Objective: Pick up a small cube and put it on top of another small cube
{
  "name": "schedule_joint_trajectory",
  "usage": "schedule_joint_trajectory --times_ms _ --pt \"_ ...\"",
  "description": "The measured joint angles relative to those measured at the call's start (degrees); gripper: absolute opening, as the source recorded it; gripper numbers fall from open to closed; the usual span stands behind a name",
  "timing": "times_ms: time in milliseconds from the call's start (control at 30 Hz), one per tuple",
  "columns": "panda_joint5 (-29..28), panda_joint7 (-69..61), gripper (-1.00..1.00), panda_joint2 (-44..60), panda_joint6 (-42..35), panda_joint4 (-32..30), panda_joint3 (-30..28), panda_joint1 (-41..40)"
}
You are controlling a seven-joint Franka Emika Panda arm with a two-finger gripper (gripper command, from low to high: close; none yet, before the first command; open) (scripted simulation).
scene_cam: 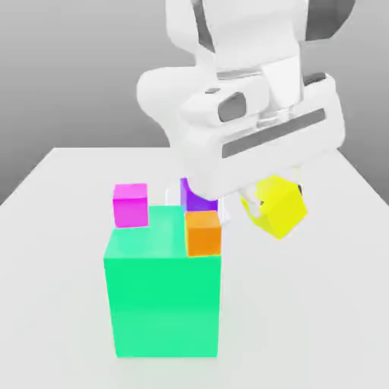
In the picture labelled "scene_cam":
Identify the small purple cube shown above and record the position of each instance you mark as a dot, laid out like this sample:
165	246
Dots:
194	204

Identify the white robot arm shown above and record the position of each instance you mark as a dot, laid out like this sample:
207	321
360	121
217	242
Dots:
249	36

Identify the small yellow cube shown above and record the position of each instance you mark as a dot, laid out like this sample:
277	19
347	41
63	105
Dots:
282	209

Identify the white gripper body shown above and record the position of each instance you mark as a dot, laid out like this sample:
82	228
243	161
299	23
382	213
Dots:
273	152

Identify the small orange cube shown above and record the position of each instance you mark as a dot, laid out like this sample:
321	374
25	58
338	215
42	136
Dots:
203	237

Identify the large green box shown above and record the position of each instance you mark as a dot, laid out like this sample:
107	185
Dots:
164	304

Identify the small magenta cube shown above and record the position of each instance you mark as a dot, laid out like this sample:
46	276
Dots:
130	209

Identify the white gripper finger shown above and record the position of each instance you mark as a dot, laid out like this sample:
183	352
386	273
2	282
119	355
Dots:
250	199
297	176

